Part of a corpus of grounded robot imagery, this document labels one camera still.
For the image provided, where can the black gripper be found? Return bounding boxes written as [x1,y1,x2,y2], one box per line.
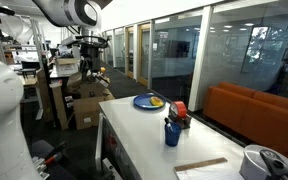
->
[80,43,100,72]

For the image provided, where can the marker with white cap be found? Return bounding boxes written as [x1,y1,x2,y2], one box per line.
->
[164,118,173,132]

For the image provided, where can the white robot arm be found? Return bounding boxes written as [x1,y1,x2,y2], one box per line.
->
[0,0,112,180]

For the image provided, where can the dark blue cup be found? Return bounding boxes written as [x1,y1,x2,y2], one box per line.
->
[164,123,182,147]

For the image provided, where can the white box on desk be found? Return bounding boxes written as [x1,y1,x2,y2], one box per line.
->
[55,58,79,76]

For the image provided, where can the cardboard boxes stack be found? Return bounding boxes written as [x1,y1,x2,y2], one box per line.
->
[50,72,114,130]

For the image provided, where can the blue plate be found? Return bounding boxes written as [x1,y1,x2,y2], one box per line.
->
[133,94,166,110]

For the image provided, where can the yellow mango toy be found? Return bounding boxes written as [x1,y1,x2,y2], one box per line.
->
[150,96,164,107]

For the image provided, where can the red tape dispenser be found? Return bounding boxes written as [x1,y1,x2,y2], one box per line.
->
[168,101,192,129]

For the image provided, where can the wooden ruler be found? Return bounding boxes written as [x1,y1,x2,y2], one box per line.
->
[174,157,228,171]

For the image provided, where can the orange sofa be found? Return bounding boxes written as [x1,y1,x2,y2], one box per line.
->
[203,82,288,158]

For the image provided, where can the white notepad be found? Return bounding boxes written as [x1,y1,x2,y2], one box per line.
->
[175,162,245,180]

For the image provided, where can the silver pot with lid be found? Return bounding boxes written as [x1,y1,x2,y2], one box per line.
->
[239,145,288,180]

